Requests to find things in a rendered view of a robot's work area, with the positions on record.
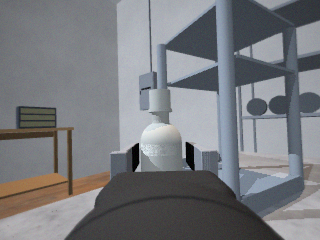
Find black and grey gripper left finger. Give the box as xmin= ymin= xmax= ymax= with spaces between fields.
xmin=110 ymin=143 xmax=139 ymax=180

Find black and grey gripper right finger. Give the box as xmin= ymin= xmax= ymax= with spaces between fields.
xmin=186 ymin=142 xmax=218 ymax=176

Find grey metal shelving unit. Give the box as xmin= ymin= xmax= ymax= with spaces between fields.
xmin=157 ymin=0 xmax=305 ymax=214

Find grey bottle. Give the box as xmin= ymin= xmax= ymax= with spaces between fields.
xmin=140 ymin=89 xmax=183 ymax=172

